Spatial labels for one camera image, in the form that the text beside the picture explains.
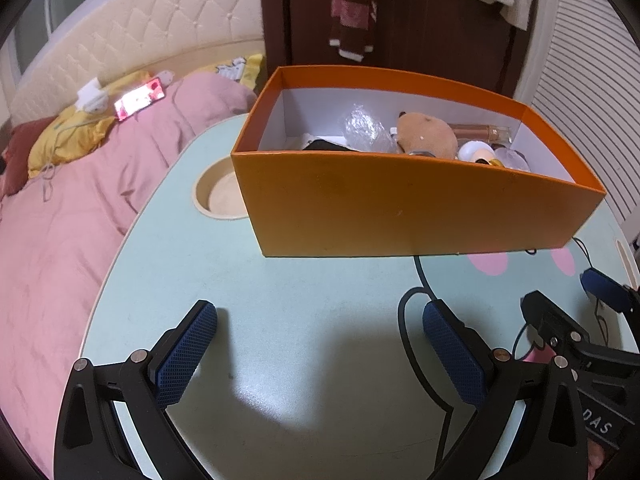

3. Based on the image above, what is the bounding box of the yellow cartoon print pillow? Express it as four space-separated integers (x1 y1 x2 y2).
215 52 266 93

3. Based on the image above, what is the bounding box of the small doll figurine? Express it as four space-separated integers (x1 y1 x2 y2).
457 141 496 165

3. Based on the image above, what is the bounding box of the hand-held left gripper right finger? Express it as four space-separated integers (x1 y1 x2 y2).
422 300 591 480

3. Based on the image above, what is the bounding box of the cream tufted headboard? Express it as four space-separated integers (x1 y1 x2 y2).
10 0 266 126

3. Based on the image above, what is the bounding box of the dark brown door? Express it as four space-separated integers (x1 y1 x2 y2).
260 0 536 98

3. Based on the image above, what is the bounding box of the maroon striped scarf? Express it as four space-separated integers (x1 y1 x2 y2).
327 0 376 63

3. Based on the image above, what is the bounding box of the pink blanket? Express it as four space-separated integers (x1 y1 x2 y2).
0 71 258 476

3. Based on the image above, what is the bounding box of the orange cardboard box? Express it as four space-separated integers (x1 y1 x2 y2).
231 65 607 257

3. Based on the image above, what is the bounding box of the dark red pillow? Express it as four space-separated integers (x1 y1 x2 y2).
0 117 56 196

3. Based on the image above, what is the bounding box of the white slatted closet door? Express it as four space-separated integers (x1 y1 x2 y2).
512 0 640 241

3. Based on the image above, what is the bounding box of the white tissue box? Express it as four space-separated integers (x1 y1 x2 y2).
76 77 110 113

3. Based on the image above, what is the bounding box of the clear skull ornament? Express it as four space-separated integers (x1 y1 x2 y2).
492 147 531 171

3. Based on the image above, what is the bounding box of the white charging cable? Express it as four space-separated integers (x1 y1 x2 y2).
40 110 113 203

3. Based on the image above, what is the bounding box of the plain yellow pillow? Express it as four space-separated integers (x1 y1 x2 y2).
27 71 151 178

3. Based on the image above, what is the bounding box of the mint green cartoon desktop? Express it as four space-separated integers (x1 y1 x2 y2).
80 110 640 480

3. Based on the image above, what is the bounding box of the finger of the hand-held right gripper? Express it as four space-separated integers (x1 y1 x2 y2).
580 267 640 315
520 290 592 362

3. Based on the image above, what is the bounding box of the black case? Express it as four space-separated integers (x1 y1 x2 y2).
300 139 351 152

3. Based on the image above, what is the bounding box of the brown plush toy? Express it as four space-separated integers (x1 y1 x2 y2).
395 111 458 157

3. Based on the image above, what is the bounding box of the clear perfume bottle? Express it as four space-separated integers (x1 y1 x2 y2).
447 122 513 145

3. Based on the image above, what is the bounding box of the clear plastic bag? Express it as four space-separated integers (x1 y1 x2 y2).
337 103 396 153

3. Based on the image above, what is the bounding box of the smartphone with lit screen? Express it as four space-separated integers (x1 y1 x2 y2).
114 76 166 122

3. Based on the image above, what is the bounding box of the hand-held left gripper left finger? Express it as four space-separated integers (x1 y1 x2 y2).
54 300 219 480

